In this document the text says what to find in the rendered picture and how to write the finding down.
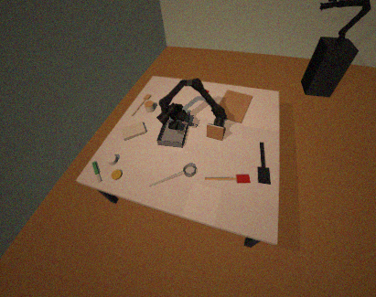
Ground yellow flat disc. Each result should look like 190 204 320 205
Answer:
111 169 122 180

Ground green-handled screwdriver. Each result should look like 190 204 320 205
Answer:
92 161 101 183

